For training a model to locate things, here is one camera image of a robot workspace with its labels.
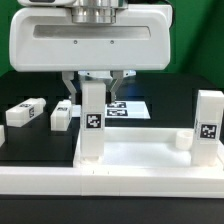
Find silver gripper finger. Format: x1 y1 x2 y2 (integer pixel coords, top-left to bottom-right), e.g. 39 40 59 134
62 71 77 104
108 70 125 103

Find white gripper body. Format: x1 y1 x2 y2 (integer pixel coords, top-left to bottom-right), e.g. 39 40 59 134
9 5 172 72

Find white desk top tray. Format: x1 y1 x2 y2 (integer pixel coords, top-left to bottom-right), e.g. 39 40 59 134
72 126 224 169

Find white marker sheet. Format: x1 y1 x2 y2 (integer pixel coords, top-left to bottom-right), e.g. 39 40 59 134
71 99 152 120

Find white block left edge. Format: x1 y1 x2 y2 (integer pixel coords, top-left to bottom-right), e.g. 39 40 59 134
0 125 5 147

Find white L-shaped fence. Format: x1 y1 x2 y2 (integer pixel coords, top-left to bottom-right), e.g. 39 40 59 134
0 167 224 198

